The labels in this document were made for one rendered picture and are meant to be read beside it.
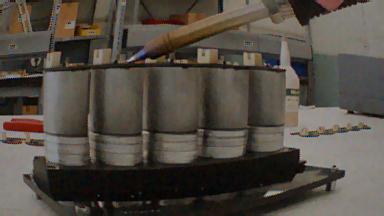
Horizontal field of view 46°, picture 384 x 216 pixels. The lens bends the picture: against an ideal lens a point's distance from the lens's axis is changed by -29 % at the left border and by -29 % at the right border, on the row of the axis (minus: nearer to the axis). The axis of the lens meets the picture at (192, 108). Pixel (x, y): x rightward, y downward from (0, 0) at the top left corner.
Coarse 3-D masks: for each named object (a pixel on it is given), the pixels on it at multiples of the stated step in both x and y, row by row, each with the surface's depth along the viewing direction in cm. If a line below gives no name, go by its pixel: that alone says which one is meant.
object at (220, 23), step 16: (272, 0) 22; (224, 16) 23; (240, 16) 23; (256, 16) 23; (272, 16) 22; (288, 16) 23; (176, 32) 23; (192, 32) 23; (208, 32) 23; (160, 48) 23; (176, 48) 23
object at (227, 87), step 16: (208, 80) 27; (224, 80) 27; (240, 80) 27; (208, 96) 27; (224, 96) 27; (240, 96) 27; (208, 112) 27; (224, 112) 27; (240, 112) 27; (208, 128) 27; (224, 128) 27; (240, 128) 27; (208, 144) 27; (224, 144) 27; (240, 144) 27
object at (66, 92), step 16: (48, 80) 22; (64, 80) 22; (80, 80) 22; (48, 96) 22; (64, 96) 22; (80, 96) 22; (48, 112) 22; (64, 112) 22; (80, 112) 22; (48, 128) 22; (64, 128) 22; (80, 128) 22; (48, 144) 22; (64, 144) 22; (80, 144) 22; (48, 160) 22; (64, 160) 22; (80, 160) 22
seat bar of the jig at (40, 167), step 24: (48, 168) 21; (72, 168) 22; (96, 168) 23; (120, 168) 24; (144, 168) 24; (168, 168) 25; (192, 168) 26; (216, 168) 26; (240, 168) 27; (264, 168) 28; (288, 168) 30
